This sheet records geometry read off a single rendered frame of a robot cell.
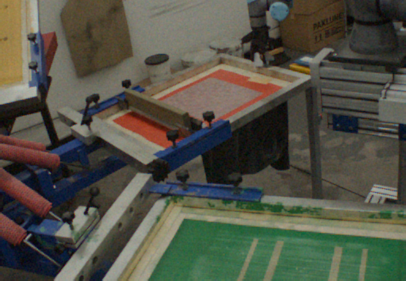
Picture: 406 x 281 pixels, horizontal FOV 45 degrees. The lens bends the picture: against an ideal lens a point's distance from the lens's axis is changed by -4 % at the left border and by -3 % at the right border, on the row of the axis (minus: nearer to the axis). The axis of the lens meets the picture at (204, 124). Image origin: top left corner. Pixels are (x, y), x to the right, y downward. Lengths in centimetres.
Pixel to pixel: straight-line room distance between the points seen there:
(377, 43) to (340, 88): 20
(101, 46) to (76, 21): 30
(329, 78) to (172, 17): 288
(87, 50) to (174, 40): 88
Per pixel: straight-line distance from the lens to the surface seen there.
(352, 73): 162
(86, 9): 394
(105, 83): 416
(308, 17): 504
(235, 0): 487
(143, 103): 199
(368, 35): 156
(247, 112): 187
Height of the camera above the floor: 183
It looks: 27 degrees down
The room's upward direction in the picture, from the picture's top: 10 degrees counter-clockwise
